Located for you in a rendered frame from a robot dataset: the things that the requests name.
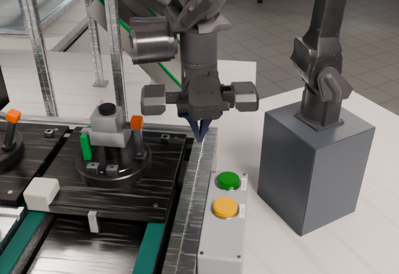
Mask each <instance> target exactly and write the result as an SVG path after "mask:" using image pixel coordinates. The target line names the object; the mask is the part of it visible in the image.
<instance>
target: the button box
mask: <svg viewBox="0 0 399 274"><path fill-rule="evenodd" d="M222 172H225V171H211V174H210V180H209V185H208V191H207V198H206V202H205V209H204V216H203V220H202V227H201V233H200V238H199V244H198V251H197V274H243V258H244V246H245V224H246V201H247V189H248V174H247V173H240V172H234V173H236V174H237V175H238V176H239V185H238V186H237V187H236V188H233V189H224V188H221V187H220V186H219V185H218V183H217V177H218V175H219V174H220V173H222ZM220 197H230V198H231V199H233V200H235V201H236V203H237V212H236V213H235V214H234V215H233V216H231V217H221V216H219V215H217V214H216V213H215V212H214V210H213V204H214V202H215V200H217V199H218V198H220Z"/></svg>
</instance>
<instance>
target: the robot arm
mask: <svg viewBox="0 0 399 274"><path fill-rule="evenodd" d="M225 1H226V0H170V2H169V3H168V5H167V6H166V8H165V9H164V11H163V12H164V15H165V16H160V17H131V18H130V19H129V20H130V34H129V42H130V48H131V56H132V63H133V65H138V64H150V63H157V62H169V61H171V59H174V58H175V54H177V53H178V40H177V34H180V68H181V88H182V91H181V92H166V86H165V84H152V85H144V87H143V88H142V89H141V102H140V104H141V114H142V115H144V116H150V115H162V114H163V113H164V112H165V111H166V104H176V107H177V109H178V117H180V118H185V119H186V120H187V121H188V122H189V124H190V126H191V128H192V130H193V133H194V136H195V138H196V140H197V142H198V143H199V142H200V143H201V142H202V141H203V139H204V137H205V134H206V132H207V130H208V127H209V125H210V123H211V122H212V120H216V119H219V118H220V117H221V116H222V114H223V111H229V108H234V107H235V108H236V109H237V110H238V111H239V112H256V111H257V110H258V109H259V95H258V92H257V90H256V87H255V85H254V83H253V82H251V81H238V82H231V84H230V85H224V84H221V82H220V79H219V72H218V71H217V51H218V31H220V30H230V29H232V25H231V24H230V23H229V22H228V20H227V19H226V18H224V17H223V15H222V13H221V12H220V11H219V10H220V9H221V7H222V6H223V4H224V3H225ZM346 4H347V0H315V2H314V6H313V11H312V18H311V23H310V27H309V30H308V31H307V32H306V34H305V35H304V36H303V37H302V38H301V37H295V38H294V49H293V53H292V55H291V57H290V59H291V60H292V61H293V66H294V68H295V70H296V71H297V72H298V73H299V74H300V75H301V78H302V80H303V81H304V82H305V83H306V84H305V89H304V90H303V94H302V103H301V107H300V110H301V111H299V112H296V113H294V116H295V117H296V118H297V119H299V120H301V121H302V122H304V123H305V124H306V125H308V126H309V127H311V128H312V129H313V130H315V131H317V132H320V131H323V130H326V129H328V128H331V127H335V126H337V125H340V124H343V123H344V119H342V118H341V117H339V116H340V110H341V104H342V101H343V99H348V98H349V96H350V94H351V92H352V91H353V87H352V86H351V85H350V84H349V83H348V82H347V81H346V79H345V78H344V77H343V76H342V68H343V51H342V48H341V42H340V30H341V25H342V22H343V17H344V12H345V9H346ZM199 120H200V126H199V127H198V121H199Z"/></svg>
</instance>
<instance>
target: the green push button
mask: <svg viewBox="0 0 399 274"><path fill-rule="evenodd" d="M217 183H218V185H219V186H220V187H221V188H224V189H233V188H236V187H237V186H238V185H239V176H238V175H237V174H236V173H234V172H229V171H226V172H222V173H220V174H219V175H218V177H217Z"/></svg>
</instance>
